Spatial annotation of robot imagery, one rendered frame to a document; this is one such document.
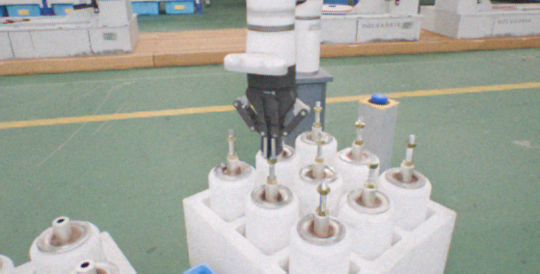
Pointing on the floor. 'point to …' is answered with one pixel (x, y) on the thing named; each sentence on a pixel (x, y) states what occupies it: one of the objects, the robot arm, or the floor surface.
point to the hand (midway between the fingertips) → (271, 146)
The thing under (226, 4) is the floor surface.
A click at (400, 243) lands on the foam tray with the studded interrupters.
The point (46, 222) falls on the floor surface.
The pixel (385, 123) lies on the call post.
